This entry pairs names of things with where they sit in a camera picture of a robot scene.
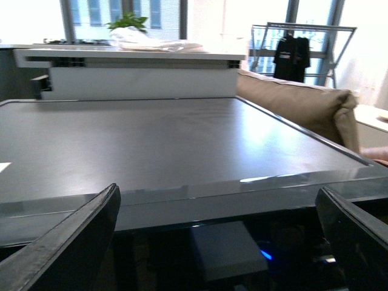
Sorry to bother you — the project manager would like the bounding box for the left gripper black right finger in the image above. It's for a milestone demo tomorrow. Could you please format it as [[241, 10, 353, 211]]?
[[315, 187, 387, 290]]

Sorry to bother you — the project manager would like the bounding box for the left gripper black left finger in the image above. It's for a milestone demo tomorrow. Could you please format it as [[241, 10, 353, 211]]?
[[1, 184, 121, 290]]

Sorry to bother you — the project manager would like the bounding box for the dark grey washing machine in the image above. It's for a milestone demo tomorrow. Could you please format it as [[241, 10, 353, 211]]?
[[1, 98, 387, 290]]

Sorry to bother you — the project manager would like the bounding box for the grey clothes drying rack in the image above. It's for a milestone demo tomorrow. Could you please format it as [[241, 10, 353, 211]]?
[[248, 22, 356, 88]]

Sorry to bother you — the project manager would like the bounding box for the white paper sheet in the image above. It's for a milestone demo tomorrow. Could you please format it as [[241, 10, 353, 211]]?
[[0, 162, 12, 173]]

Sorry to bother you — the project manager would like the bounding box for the white side table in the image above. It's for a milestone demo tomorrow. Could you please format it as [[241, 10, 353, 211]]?
[[354, 104, 387, 147]]

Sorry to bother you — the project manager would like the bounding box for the white counter table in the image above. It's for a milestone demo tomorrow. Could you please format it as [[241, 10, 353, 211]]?
[[14, 47, 245, 101]]

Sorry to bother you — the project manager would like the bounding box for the black hanging shirt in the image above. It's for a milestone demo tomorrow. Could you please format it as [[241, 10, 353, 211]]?
[[273, 35, 310, 83]]

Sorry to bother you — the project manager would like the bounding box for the green potted plant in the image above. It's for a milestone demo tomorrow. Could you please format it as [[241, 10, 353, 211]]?
[[106, 12, 148, 33]]

